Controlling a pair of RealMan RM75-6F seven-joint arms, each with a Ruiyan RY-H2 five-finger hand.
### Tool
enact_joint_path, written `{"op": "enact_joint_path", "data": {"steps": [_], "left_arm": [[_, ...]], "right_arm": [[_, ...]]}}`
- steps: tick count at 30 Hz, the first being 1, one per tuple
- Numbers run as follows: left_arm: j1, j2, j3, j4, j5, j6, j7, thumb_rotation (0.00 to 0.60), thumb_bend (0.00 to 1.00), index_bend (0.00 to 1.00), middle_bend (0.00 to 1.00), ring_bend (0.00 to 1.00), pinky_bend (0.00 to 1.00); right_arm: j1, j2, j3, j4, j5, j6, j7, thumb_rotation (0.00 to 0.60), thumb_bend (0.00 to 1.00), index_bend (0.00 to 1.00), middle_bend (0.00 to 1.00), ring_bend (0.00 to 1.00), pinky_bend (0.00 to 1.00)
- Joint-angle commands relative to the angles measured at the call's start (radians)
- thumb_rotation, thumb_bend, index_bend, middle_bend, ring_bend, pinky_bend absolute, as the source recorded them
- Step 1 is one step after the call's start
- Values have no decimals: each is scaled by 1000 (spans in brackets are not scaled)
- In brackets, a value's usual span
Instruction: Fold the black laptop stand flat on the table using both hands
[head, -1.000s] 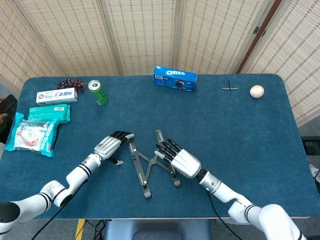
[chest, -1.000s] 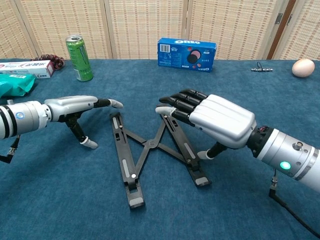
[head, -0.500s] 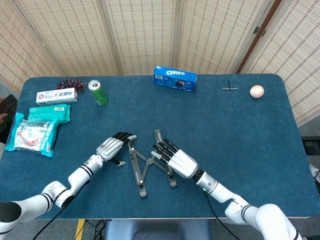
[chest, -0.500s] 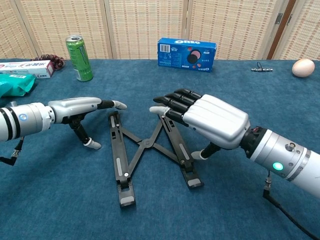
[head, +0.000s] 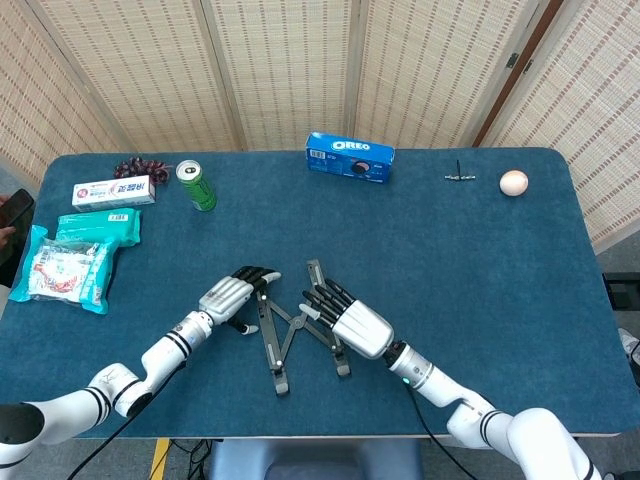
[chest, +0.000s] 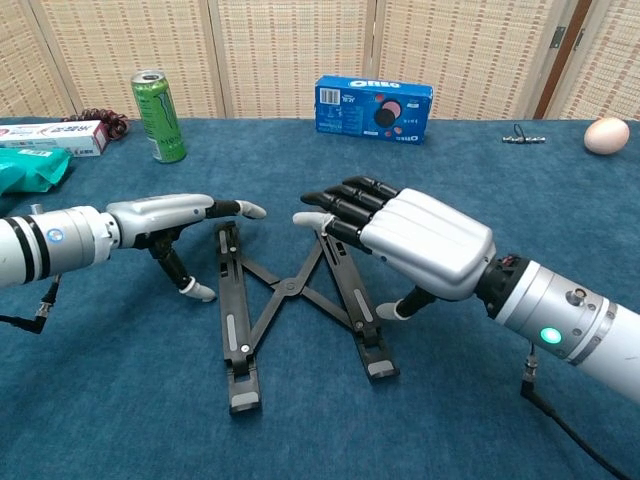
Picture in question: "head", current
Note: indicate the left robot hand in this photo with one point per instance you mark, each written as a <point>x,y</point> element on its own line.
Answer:
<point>225,297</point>

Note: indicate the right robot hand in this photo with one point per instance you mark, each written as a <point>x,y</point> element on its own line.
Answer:
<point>362,330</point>

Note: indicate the black folding laptop stand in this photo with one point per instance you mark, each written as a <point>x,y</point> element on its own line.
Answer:
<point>271,345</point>

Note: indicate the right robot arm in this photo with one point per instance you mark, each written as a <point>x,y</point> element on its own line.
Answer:
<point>450,395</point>

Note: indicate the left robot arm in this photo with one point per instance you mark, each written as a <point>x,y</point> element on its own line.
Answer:
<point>165,350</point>

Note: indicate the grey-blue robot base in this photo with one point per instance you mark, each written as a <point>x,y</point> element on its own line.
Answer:
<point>315,460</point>

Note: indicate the green drink can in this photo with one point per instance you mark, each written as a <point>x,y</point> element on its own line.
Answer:
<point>200,192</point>

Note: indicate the blue table mat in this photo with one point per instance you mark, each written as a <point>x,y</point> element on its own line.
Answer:
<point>475,275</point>

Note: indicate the teal wet wipes pack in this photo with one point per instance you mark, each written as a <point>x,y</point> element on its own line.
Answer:
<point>100,225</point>

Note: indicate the white toothpaste box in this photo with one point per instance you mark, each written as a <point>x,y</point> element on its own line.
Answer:
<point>115,192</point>

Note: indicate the teal and white snack bag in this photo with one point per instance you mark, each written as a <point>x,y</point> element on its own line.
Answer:
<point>65,270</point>

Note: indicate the blue Oreo cookie box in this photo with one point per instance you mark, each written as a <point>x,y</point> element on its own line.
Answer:
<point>345,160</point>

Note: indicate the yellow floor tape strip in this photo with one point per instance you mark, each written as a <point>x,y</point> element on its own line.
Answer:
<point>160,457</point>

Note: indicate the small metal T-shaped tool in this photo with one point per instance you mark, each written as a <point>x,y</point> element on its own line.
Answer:
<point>460,177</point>

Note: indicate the beige egg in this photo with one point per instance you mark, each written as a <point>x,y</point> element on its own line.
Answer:
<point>513,183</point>

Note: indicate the bystander in dark clothes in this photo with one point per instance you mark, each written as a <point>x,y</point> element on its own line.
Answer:
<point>12,270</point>

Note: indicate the black smartphone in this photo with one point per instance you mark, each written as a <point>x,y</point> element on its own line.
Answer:
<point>17,210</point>

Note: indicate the bamboo folding screen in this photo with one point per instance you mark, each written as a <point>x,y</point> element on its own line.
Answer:
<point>280,65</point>

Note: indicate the black box on floor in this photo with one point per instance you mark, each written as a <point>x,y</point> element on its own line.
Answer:
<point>622,290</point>

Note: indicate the white shoe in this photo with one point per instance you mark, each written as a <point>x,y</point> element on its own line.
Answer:
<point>630,341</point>

